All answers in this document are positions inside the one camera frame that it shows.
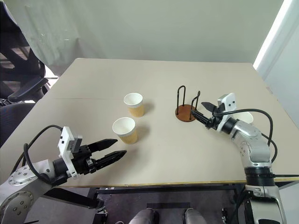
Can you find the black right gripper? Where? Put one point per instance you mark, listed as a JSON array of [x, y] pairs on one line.
[[214, 121]]

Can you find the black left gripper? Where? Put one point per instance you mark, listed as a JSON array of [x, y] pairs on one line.
[[83, 161]]

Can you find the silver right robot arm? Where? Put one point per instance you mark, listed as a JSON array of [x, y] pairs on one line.
[[254, 144]]

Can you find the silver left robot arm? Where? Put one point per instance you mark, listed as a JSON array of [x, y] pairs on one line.
[[21, 177]]

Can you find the brown ribbed paper cup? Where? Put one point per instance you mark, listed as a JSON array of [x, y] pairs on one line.
[[247, 117], [133, 106], [125, 131]]

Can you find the dark grey rounded shape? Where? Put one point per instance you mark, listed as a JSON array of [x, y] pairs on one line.
[[194, 215], [143, 215]]

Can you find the bright white door panel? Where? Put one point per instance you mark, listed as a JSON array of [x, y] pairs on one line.
[[273, 35]]

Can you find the black office chair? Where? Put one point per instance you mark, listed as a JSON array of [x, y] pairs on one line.
[[21, 65]]

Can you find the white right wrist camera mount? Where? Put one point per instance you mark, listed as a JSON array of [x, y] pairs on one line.
[[230, 102]]

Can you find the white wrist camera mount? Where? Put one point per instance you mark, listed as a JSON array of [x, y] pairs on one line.
[[65, 142], [230, 102]]

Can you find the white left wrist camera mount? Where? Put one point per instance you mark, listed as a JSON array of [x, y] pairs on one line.
[[65, 142]]

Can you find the black metal table frame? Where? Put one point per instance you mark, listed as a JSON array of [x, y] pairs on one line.
[[74, 198]]

